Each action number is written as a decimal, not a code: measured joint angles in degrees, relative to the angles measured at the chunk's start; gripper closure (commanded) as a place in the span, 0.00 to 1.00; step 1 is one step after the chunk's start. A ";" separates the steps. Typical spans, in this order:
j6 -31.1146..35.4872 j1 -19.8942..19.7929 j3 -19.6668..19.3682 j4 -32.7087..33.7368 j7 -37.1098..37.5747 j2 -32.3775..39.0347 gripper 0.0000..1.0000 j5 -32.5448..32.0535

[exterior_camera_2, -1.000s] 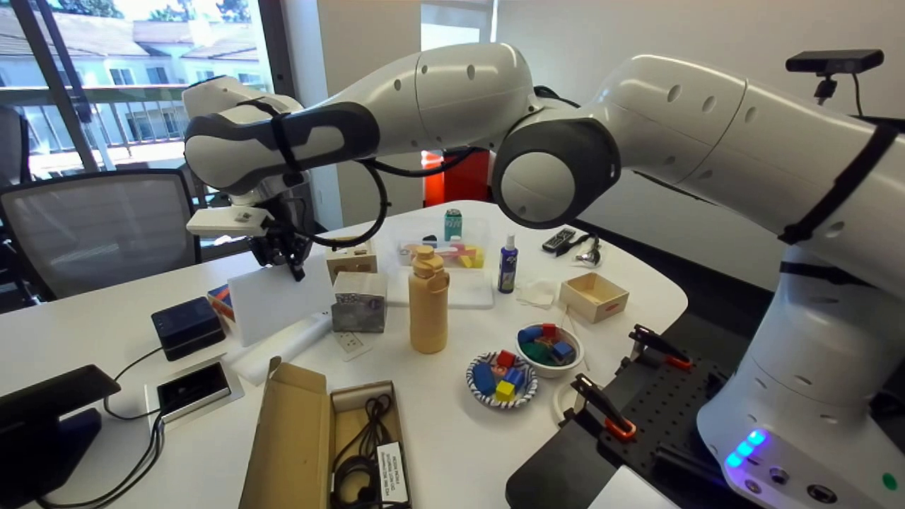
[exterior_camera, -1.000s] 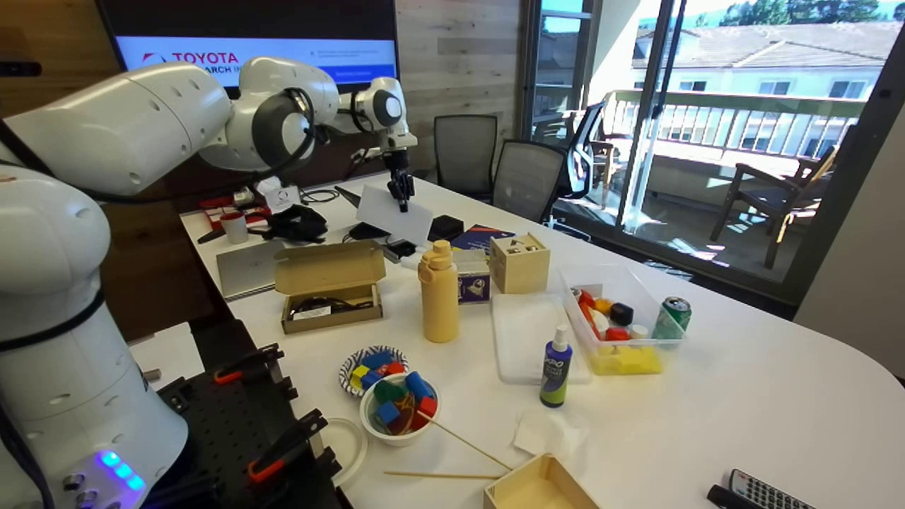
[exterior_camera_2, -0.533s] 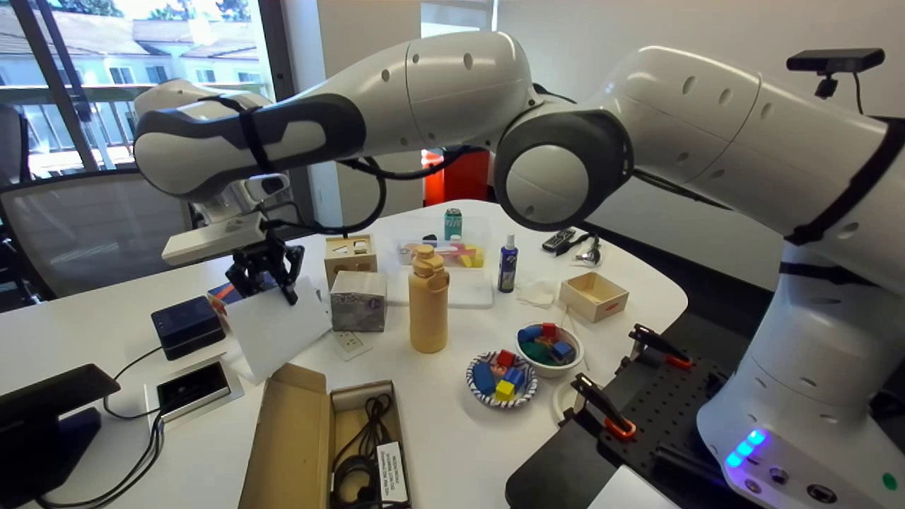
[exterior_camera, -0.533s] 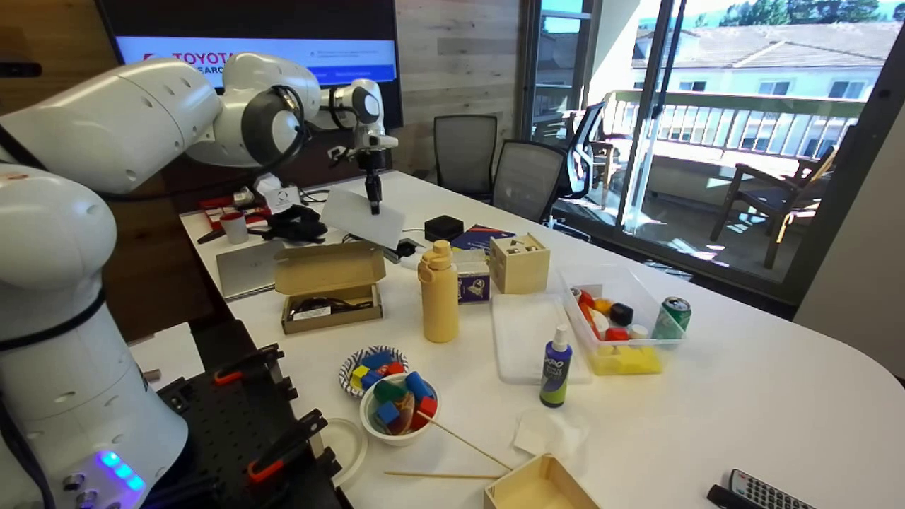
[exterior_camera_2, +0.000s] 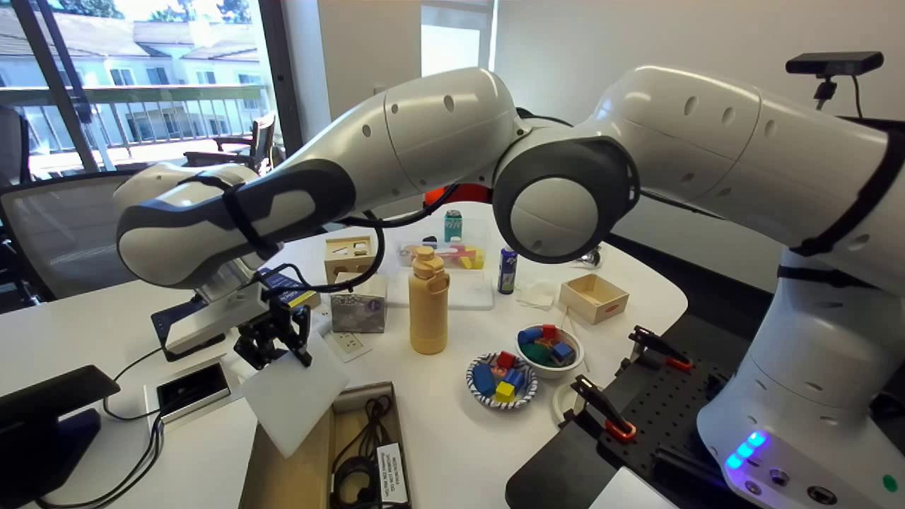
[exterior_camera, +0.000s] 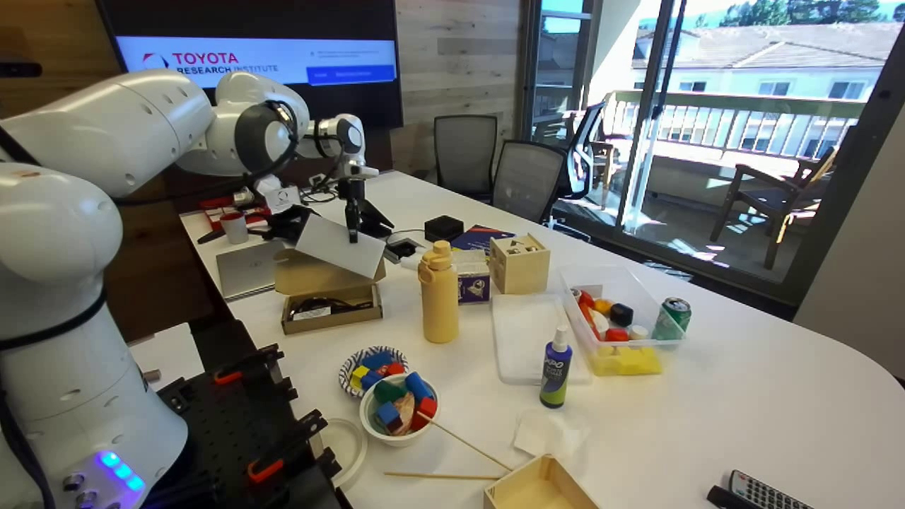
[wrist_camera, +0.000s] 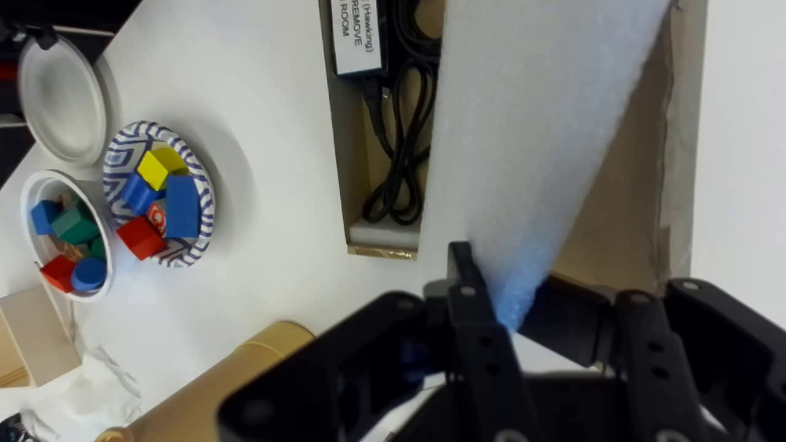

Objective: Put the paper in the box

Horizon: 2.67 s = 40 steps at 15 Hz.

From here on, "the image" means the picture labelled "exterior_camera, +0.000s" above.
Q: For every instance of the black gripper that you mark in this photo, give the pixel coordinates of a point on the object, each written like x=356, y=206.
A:
x=353, y=192

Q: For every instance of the white foam paper sheet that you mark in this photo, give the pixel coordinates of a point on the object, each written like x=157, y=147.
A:
x=328, y=243

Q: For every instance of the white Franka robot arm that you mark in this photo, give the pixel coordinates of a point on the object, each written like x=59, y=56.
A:
x=103, y=130

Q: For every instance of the open cardboard box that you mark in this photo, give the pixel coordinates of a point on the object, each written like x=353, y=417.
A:
x=325, y=300

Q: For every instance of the small black box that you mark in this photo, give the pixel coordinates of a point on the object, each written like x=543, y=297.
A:
x=442, y=230

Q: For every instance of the black items inside box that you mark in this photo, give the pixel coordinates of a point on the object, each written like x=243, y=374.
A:
x=325, y=305

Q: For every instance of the red box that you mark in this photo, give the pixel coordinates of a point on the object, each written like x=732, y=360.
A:
x=217, y=216

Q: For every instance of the small purple box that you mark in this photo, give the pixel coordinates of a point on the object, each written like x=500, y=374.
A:
x=472, y=292

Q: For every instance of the wooden box with holes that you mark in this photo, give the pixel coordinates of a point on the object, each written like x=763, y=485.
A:
x=519, y=267

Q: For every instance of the black wedge stand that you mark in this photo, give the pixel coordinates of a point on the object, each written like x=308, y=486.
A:
x=377, y=223

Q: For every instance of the black phone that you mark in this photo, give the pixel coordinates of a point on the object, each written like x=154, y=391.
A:
x=404, y=249

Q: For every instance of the black cloth bag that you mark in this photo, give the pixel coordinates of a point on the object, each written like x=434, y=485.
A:
x=284, y=226

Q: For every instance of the white crumpled object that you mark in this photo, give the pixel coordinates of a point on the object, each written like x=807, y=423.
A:
x=275, y=195

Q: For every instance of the yellow bottle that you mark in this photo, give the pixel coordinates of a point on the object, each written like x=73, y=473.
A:
x=439, y=297

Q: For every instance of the grey flat board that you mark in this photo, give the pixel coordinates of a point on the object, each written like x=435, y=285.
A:
x=247, y=271

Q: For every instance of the small white cup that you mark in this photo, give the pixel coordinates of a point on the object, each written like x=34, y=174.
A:
x=236, y=233

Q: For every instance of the dark blue red book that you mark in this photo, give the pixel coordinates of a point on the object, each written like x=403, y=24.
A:
x=485, y=234

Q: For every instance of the grey office chair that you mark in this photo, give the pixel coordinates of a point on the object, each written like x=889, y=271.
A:
x=526, y=179
x=465, y=151

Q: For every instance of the patterned small bowl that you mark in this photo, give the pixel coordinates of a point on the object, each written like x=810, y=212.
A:
x=350, y=367

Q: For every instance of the green toy block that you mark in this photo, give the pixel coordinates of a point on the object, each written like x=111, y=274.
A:
x=389, y=394

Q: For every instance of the blue toy block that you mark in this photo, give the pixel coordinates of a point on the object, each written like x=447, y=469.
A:
x=420, y=384

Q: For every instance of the black orange clamp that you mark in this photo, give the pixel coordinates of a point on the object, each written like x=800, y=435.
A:
x=247, y=365
x=285, y=444

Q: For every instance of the white bowl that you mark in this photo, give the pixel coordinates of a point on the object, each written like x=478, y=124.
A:
x=377, y=428

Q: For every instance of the clear plastic container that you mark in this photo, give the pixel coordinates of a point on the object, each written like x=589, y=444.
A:
x=526, y=341

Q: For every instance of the black mounting plate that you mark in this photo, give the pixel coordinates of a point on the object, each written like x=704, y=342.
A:
x=220, y=424

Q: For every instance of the red toy block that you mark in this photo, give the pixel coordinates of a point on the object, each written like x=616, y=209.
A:
x=585, y=300

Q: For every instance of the thin wooden stick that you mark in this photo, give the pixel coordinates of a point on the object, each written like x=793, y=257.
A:
x=468, y=441
x=439, y=473

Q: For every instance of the blue glue bottle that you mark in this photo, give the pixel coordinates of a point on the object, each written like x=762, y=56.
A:
x=555, y=372

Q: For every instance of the black toy cube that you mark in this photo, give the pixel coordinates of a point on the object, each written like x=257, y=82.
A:
x=619, y=314

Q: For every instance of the white napkin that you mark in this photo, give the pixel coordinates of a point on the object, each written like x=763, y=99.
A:
x=546, y=435

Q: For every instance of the yellow sponge block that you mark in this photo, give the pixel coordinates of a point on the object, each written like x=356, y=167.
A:
x=623, y=360

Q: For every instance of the clear plastic bin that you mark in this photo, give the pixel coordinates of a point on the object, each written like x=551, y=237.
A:
x=640, y=325

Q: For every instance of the wooden tray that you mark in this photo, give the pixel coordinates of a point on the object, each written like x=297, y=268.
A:
x=538, y=490

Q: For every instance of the green can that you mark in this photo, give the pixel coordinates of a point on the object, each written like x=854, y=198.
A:
x=671, y=316

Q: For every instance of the balcony railing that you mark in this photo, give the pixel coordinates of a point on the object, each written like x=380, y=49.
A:
x=735, y=128

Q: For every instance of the wooden patio chair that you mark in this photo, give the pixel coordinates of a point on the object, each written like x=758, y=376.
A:
x=780, y=192

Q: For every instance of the wall television screen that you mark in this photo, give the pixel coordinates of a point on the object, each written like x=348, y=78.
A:
x=284, y=37

